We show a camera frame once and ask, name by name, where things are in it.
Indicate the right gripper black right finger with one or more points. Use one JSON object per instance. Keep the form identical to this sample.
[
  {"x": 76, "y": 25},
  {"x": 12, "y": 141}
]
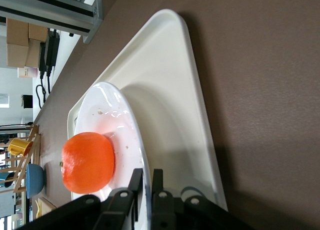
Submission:
[{"x": 162, "y": 210}]

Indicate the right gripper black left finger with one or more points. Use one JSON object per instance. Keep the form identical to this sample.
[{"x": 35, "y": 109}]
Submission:
[{"x": 125, "y": 205}]

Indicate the orange fruit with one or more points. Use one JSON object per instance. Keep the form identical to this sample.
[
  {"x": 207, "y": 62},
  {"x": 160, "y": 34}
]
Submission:
[{"x": 87, "y": 162}]

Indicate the white round plate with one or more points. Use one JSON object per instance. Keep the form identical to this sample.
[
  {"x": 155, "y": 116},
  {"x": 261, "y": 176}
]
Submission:
[{"x": 105, "y": 109}]

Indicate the bamboo cutting board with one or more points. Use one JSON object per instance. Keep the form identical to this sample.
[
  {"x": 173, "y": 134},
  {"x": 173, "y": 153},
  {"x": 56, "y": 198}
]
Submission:
[{"x": 47, "y": 207}]

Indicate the yellow plastic fork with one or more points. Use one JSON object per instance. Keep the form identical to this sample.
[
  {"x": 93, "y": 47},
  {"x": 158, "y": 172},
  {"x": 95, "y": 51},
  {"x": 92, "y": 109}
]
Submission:
[{"x": 38, "y": 210}]

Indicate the blue bowl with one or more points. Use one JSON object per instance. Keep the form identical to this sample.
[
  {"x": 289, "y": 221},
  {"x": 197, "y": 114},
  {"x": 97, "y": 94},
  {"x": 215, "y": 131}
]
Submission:
[{"x": 35, "y": 181}]

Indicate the wooden peg rack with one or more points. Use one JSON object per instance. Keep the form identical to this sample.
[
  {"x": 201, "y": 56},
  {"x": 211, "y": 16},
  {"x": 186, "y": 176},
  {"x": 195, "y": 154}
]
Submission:
[{"x": 35, "y": 149}]

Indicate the cream bear print tray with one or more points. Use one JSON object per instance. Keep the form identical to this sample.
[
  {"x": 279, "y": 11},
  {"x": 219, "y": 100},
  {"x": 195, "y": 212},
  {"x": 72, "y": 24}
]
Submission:
[{"x": 170, "y": 102}]

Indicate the yellow mug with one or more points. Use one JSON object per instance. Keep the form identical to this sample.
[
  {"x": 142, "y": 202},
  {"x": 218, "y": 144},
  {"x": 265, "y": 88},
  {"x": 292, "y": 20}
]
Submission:
[{"x": 18, "y": 146}]

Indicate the white paper cup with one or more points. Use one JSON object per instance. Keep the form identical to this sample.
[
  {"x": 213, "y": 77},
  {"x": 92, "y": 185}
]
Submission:
[{"x": 26, "y": 72}]

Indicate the black power adapter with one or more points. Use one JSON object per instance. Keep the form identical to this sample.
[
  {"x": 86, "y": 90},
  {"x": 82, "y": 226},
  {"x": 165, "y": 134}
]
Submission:
[{"x": 51, "y": 49}]

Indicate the cardboard box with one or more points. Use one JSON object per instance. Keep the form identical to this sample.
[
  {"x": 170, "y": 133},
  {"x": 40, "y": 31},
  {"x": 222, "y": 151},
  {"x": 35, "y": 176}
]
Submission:
[{"x": 17, "y": 42}]

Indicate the aluminium frame post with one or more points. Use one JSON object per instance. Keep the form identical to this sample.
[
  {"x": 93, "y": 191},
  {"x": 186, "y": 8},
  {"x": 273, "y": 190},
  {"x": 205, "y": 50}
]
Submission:
[{"x": 50, "y": 12}]

